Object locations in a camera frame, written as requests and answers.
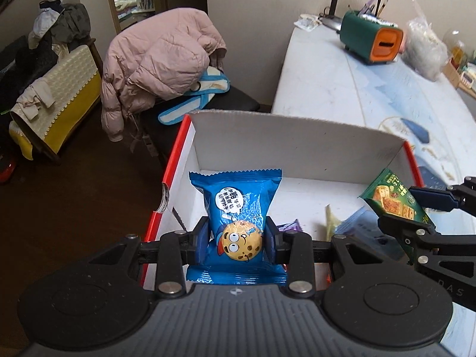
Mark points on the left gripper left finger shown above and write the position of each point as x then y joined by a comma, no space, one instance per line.
176,250

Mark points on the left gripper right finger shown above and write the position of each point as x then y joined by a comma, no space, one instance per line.
294,250

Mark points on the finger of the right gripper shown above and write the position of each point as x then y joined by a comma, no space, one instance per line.
410,232
441,200

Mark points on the purple candy wrapper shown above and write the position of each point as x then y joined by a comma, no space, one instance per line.
294,226

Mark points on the cream yellow snack packet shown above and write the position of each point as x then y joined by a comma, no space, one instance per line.
332,222

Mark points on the green snack packet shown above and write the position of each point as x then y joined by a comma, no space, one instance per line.
386,194

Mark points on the blue cookie snack packet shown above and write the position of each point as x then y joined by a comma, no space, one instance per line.
237,204

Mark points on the light blue snack packet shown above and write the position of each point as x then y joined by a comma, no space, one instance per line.
363,225

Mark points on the red white cardboard box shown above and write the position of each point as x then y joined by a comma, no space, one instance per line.
321,162

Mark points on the white small clock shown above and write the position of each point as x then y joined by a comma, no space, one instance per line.
467,80

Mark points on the wooden side shelf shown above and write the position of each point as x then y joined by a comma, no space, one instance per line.
454,78

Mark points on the clear plastic bag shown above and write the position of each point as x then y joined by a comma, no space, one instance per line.
423,50

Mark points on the pink notebook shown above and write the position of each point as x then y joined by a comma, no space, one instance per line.
402,47

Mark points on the blue white bag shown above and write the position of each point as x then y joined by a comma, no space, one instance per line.
212,82

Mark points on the green orange desk organizer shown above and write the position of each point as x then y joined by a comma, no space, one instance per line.
372,39

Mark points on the cream yellow cushioned sofa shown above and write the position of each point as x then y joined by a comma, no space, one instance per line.
47,112

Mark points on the pink puffer jacket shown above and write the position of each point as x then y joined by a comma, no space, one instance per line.
160,57

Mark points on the papers on table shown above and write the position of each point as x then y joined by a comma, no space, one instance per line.
307,22

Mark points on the clothes pile on chair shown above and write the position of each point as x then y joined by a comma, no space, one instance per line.
65,22

